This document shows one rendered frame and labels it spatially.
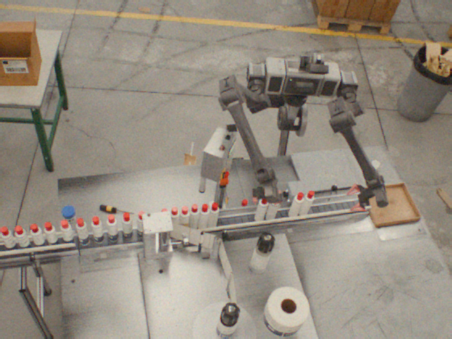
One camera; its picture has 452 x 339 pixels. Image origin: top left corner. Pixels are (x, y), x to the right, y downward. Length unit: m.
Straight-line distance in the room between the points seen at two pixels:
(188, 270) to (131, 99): 2.32
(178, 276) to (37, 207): 1.66
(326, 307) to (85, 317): 1.21
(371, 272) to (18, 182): 2.67
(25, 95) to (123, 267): 1.47
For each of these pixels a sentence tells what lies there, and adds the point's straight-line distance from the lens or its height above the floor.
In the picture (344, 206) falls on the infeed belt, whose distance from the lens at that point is 3.01.
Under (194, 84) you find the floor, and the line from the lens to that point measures 4.77.
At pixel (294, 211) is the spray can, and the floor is 0.95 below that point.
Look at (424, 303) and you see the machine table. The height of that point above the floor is 0.83.
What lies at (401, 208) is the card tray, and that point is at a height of 0.83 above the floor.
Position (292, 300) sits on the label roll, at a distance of 2.47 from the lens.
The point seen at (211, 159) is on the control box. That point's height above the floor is 1.44.
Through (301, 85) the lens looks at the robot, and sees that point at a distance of 2.68.
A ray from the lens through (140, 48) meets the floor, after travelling 5.13.
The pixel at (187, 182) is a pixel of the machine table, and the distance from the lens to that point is 2.97.
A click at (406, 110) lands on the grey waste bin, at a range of 5.03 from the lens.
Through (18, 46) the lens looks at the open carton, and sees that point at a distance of 3.80.
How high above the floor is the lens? 3.23
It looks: 52 degrees down
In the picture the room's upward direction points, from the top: 11 degrees clockwise
